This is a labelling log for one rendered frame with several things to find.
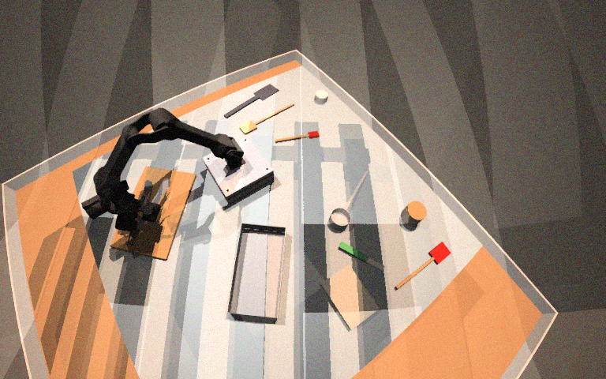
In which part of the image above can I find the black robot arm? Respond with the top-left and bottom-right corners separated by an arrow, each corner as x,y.
81,107 -> 245,231

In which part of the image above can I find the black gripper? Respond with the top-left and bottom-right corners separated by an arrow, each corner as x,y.
108,193 -> 161,223

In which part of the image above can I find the green-handled knife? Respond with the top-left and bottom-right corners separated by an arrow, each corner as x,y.
339,242 -> 385,271

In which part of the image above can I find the wooden board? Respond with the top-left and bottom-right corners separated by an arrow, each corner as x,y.
110,166 -> 196,260

